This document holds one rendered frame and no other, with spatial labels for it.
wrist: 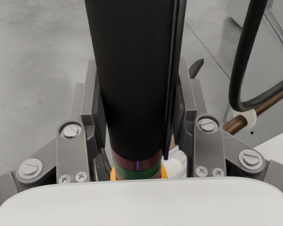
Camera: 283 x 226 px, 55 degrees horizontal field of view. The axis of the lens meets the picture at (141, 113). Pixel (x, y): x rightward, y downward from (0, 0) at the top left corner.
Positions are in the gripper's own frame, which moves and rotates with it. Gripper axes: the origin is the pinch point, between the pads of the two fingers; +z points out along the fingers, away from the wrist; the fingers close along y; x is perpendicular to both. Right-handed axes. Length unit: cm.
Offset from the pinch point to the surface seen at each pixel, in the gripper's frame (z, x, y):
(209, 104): 147, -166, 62
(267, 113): 84, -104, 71
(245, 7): 257, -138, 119
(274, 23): 110, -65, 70
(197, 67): 29.7, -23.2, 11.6
